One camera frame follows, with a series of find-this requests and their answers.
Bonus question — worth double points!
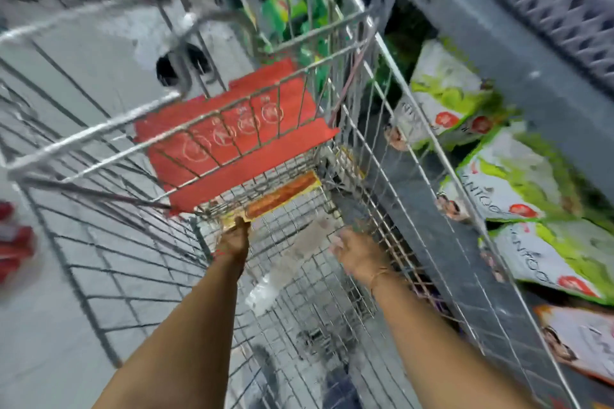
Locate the person's right forearm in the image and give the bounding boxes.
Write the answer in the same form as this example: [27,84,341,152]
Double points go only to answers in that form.
[371,269,539,409]

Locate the orange and white packet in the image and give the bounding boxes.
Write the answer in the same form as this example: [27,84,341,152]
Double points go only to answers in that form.
[533,302,614,387]

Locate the person's right hand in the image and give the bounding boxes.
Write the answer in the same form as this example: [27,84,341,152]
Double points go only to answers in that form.
[329,227,392,288]

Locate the person's left hand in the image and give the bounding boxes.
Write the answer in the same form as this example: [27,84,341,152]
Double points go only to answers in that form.
[212,216,252,278]

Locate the grey plastic basket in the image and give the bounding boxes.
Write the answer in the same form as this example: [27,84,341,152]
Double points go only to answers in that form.
[486,0,614,94]

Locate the display of green products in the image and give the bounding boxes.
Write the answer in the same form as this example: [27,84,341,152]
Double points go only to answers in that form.
[227,0,338,94]

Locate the person's left forearm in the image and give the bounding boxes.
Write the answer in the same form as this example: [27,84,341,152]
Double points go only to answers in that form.
[93,252,246,409]

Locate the red plastic cart seat flap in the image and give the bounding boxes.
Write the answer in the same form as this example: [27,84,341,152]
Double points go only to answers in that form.
[134,57,340,216]

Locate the yellow packet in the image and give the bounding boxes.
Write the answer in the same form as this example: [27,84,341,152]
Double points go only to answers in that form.
[220,169,323,232]

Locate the red packets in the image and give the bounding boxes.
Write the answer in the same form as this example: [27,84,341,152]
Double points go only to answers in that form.
[0,201,37,286]

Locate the thin wrist bracelet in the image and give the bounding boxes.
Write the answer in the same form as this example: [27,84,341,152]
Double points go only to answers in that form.
[368,268,392,295]

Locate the silver wire shopping cart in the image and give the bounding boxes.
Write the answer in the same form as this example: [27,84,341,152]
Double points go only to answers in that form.
[0,0,582,409]

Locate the clear plastic wrapper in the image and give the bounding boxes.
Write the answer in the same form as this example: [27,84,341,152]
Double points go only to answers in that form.
[244,213,338,317]

